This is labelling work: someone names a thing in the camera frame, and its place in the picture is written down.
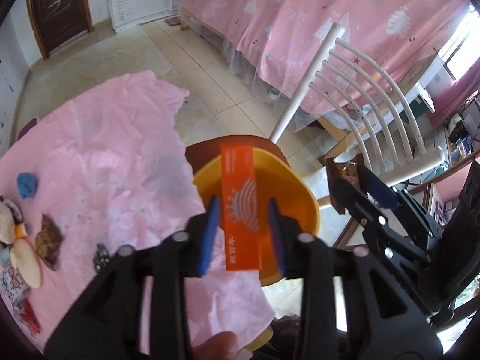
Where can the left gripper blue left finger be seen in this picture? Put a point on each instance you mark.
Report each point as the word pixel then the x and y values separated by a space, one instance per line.
pixel 208 235

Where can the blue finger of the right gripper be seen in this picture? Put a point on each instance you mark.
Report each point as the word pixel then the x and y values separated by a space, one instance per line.
pixel 386 197
pixel 347 183

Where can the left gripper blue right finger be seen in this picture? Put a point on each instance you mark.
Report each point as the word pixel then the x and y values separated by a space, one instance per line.
pixel 275 222

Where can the brown snack wrapper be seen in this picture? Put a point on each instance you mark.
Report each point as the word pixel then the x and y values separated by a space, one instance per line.
pixel 347 181

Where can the orange wrapper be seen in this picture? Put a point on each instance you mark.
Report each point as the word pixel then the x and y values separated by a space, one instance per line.
pixel 240 208

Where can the orange plastic trash bin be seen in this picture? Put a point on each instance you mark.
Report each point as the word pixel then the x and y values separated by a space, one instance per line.
pixel 275 179

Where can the operator thumb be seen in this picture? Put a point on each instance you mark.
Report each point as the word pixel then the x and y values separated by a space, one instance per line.
pixel 222 346

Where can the white slatted chair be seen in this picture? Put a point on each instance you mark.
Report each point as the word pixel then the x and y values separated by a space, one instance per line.
pixel 382 137

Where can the pink table cloth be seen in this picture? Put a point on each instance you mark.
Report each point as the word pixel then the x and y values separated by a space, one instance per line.
pixel 111 170

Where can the blue crumpled ball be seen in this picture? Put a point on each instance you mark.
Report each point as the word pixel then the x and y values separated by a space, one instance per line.
pixel 27 185

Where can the plush toy doll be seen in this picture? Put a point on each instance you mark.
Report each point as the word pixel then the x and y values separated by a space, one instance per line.
pixel 20 269

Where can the dark brown door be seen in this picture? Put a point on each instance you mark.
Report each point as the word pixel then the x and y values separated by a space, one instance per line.
pixel 57 22

